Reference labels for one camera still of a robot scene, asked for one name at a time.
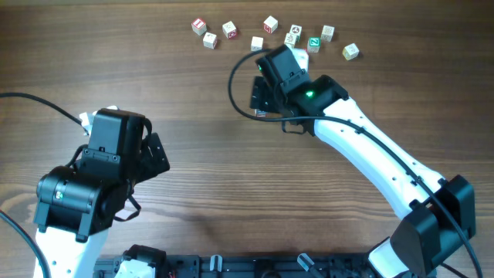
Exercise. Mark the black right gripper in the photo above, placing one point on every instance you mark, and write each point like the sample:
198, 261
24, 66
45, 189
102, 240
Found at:
262, 97

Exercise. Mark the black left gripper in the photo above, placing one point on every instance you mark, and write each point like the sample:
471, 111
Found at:
151, 161

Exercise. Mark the red Y letter block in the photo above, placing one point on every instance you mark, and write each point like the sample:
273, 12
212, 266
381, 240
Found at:
260, 113

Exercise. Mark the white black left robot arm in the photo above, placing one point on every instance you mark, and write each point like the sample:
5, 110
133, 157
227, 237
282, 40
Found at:
78, 202

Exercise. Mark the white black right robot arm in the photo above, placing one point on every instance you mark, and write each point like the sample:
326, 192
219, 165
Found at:
437, 215

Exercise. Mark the yellow edged star block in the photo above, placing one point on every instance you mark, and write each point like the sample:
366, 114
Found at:
290, 40

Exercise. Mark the teal edged picture block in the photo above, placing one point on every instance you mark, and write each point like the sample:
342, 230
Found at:
256, 43

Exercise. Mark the green Z letter block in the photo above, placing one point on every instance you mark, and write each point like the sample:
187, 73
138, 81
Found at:
313, 45

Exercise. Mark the white ball picture block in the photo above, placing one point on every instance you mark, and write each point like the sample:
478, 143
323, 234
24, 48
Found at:
295, 30

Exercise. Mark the red M letter block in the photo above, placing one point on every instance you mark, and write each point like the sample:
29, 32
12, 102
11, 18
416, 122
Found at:
270, 24

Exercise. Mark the yellow edged picture block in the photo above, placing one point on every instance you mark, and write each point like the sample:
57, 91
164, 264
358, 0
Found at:
327, 33

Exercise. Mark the yellow C letter block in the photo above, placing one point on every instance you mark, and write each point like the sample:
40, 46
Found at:
350, 52

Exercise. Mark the red number 6 block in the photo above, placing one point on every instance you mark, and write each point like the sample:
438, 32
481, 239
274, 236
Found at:
229, 29

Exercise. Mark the white number 2 block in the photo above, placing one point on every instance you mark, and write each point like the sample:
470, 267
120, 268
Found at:
210, 40

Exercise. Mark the red I letter block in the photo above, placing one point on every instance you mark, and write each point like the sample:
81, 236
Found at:
199, 26

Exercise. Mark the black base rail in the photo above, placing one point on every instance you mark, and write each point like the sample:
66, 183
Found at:
144, 261

